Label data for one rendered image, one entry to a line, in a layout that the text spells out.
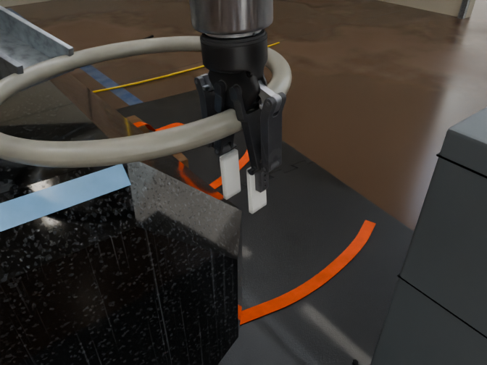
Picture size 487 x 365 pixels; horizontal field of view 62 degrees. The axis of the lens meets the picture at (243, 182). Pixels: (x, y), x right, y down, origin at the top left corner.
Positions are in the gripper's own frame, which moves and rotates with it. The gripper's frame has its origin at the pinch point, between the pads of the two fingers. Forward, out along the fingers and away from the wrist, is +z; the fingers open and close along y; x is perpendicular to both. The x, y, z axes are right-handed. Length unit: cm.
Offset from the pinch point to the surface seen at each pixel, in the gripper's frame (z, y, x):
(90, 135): -0.2, 31.1, 6.7
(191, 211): 14.9, 17.0, -2.2
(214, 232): 20.9, 15.1, -5.6
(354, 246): 80, 23, -79
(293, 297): 79, 25, -43
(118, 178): 3.0, 19.4, 8.8
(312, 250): 79, 34, -66
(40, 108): -1.4, 47.5, 8.4
